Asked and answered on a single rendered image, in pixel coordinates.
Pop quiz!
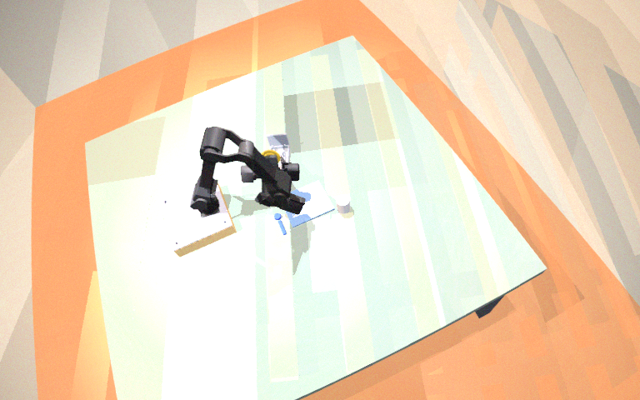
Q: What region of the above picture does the white dish rack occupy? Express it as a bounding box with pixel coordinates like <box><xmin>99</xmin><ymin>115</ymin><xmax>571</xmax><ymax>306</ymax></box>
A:
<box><xmin>267</xmin><ymin>133</ymin><xmax>290</xmax><ymax>169</ymax></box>

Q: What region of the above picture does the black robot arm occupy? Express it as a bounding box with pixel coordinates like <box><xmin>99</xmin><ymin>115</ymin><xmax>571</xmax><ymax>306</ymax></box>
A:
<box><xmin>189</xmin><ymin>127</ymin><xmax>306</xmax><ymax>218</ymax></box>

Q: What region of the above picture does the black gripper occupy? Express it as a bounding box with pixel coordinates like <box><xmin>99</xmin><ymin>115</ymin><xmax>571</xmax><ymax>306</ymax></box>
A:
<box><xmin>241</xmin><ymin>155</ymin><xmax>300</xmax><ymax>188</ymax></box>

